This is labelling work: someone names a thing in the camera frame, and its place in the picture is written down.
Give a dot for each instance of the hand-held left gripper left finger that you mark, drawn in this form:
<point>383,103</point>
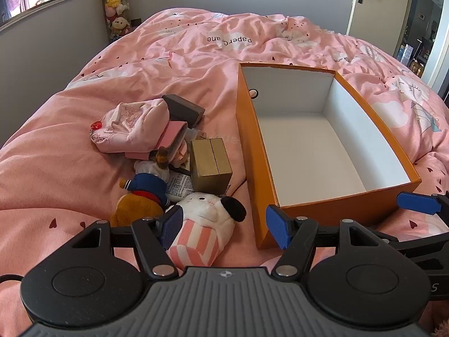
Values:
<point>171,225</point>

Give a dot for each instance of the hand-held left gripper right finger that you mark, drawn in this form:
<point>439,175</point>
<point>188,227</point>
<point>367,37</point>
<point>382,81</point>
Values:
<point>279,228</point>

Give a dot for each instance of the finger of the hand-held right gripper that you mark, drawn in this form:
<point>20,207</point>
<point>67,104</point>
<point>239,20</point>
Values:
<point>417,202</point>

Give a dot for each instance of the white dog plush striped body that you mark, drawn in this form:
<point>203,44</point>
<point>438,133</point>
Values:
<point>207,214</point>

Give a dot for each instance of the duck plush blue jacket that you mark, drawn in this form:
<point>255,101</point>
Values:
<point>147,186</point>

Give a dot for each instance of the gold glitter box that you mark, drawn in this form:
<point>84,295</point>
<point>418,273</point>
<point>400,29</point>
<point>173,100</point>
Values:
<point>207,161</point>

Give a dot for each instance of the orange cardboard box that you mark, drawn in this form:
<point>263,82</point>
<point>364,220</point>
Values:
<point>315,147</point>

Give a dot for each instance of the pink dark item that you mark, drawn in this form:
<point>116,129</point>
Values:
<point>172,133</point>

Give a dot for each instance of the dark grey small box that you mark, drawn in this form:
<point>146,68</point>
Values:
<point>182,110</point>

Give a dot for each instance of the white printed packet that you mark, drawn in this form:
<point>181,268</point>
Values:
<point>177,186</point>

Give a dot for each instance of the pink fluffy cloth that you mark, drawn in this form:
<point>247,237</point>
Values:
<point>442,328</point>

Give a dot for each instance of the yellow drink bottles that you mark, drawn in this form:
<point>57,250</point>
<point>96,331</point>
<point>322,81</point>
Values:
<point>417,66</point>

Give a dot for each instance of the blue bottle pack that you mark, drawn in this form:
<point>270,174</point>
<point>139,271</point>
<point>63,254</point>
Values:
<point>407,52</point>

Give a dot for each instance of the pink printed blanket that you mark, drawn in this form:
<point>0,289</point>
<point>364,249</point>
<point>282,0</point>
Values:
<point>210,59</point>

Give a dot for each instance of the white door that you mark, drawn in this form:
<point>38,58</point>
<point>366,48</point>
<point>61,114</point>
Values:
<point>382,7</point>

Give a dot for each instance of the clear tube of plush toys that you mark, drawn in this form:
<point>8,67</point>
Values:
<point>115,0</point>

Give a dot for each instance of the dark wall socket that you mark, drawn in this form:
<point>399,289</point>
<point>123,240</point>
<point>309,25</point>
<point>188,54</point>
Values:
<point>135,22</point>

